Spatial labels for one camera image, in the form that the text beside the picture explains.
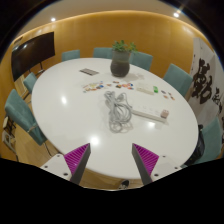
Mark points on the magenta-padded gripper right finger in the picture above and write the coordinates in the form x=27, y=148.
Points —
x=146, y=159

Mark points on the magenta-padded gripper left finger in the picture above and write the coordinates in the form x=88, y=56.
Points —
x=77, y=159

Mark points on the white power strip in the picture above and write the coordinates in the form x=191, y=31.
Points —
x=146, y=112

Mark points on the black bag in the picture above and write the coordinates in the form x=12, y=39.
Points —
x=199, y=146

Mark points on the colourful round sticker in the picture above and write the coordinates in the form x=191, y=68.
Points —
x=173, y=98
x=116, y=86
x=130, y=86
x=124, y=85
x=163, y=91
x=165, y=96
x=170, y=94

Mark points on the flat white box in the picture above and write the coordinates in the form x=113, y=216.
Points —
x=145, y=89

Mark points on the colourful sticker sheet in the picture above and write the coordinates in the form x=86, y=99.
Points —
x=92, y=86

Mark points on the dark flat card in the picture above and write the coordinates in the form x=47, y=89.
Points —
x=89, y=71

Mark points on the white calligraphy folding screen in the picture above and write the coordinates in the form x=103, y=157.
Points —
x=205, y=83

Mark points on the potted plant in dark pot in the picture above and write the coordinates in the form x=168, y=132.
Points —
x=120, y=65

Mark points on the recessed ceiling lights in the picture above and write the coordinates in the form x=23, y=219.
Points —
x=176, y=14

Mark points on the black wall screen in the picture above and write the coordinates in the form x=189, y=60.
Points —
x=31, y=53

